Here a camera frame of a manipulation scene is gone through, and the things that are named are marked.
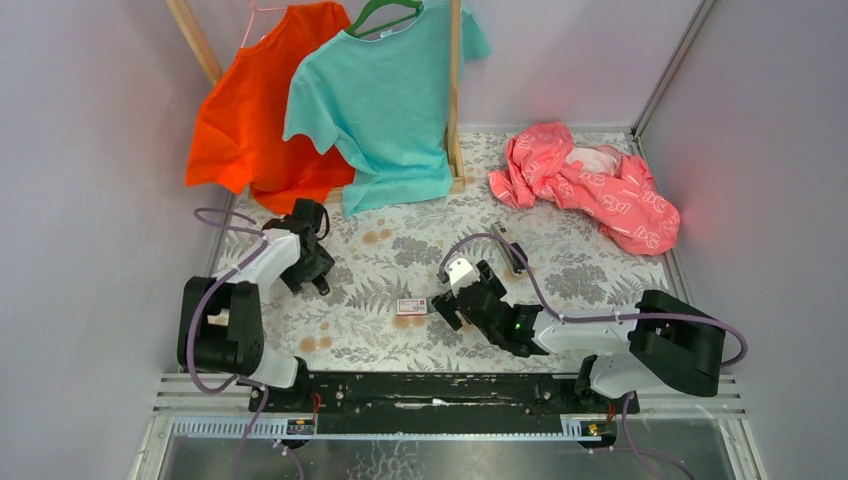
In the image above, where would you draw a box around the beige and black stapler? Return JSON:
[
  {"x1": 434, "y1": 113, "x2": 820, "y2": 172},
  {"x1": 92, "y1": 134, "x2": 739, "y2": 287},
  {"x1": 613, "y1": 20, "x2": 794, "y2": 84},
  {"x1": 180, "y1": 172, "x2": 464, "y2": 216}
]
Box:
[{"x1": 490, "y1": 222, "x2": 527, "y2": 278}]

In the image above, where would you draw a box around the white red staple box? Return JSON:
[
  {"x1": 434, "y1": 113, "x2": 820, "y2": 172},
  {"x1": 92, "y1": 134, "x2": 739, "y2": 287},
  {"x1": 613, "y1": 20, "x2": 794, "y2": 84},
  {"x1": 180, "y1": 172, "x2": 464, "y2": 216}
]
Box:
[{"x1": 396, "y1": 298, "x2": 429, "y2": 316}]

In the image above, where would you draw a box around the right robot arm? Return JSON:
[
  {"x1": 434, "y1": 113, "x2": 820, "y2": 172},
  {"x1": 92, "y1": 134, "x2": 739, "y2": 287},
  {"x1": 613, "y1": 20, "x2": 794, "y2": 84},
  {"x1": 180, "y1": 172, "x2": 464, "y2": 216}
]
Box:
[{"x1": 430, "y1": 257, "x2": 726, "y2": 412}]

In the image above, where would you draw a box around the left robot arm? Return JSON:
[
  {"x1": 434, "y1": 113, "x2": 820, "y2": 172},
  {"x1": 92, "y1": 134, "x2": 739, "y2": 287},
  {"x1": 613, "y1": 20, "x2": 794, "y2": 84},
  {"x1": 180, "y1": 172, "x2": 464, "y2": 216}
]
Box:
[{"x1": 176, "y1": 198, "x2": 335, "y2": 411}]

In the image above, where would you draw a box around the orange t-shirt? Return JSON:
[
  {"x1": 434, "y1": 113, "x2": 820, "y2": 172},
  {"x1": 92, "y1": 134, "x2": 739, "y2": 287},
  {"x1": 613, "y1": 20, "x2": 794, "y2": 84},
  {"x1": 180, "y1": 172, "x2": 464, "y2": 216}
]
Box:
[{"x1": 184, "y1": 1, "x2": 354, "y2": 214}]

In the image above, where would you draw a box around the floral table mat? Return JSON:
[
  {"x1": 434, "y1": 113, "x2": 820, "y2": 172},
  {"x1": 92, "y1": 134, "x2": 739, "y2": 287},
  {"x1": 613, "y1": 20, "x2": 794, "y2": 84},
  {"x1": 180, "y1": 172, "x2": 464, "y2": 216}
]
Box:
[{"x1": 188, "y1": 131, "x2": 694, "y2": 374}]

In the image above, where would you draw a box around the teal t-shirt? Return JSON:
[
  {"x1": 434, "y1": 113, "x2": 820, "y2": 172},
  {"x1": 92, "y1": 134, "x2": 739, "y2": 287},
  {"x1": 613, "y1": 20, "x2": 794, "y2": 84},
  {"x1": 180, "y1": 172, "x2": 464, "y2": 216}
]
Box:
[{"x1": 283, "y1": 1, "x2": 453, "y2": 217}]

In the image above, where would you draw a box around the pink patterned cloth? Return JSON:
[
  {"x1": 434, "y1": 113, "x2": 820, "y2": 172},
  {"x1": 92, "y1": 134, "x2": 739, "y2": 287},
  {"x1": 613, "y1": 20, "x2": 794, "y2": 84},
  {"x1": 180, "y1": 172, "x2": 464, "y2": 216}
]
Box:
[{"x1": 488, "y1": 122, "x2": 681, "y2": 256}]

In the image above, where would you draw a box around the pink clothes hanger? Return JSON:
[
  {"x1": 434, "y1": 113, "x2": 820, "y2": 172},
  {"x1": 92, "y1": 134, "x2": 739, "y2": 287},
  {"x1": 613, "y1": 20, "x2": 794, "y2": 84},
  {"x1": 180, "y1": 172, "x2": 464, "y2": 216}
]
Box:
[{"x1": 240, "y1": 0, "x2": 287, "y2": 48}]

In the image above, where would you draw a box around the green clothes hanger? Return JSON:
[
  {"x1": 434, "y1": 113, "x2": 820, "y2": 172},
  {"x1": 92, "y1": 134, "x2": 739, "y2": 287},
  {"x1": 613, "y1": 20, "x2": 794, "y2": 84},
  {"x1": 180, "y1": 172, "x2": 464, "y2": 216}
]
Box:
[{"x1": 345, "y1": 0, "x2": 424, "y2": 38}]

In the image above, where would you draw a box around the wooden clothes rack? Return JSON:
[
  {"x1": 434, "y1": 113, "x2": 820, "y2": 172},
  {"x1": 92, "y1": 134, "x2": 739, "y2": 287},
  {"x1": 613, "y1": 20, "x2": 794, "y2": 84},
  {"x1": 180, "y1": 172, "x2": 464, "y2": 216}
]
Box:
[{"x1": 164, "y1": 0, "x2": 466, "y2": 194}]

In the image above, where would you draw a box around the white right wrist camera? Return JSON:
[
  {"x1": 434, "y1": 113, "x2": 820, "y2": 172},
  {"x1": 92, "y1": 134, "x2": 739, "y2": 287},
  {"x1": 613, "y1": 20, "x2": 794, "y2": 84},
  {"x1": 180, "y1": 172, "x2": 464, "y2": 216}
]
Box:
[{"x1": 445, "y1": 256, "x2": 479, "y2": 296}]

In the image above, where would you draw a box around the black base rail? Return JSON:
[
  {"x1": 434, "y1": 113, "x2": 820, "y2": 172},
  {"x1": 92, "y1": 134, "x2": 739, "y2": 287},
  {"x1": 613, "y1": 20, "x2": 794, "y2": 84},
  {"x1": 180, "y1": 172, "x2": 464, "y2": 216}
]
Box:
[{"x1": 249, "y1": 371, "x2": 640, "y2": 435}]

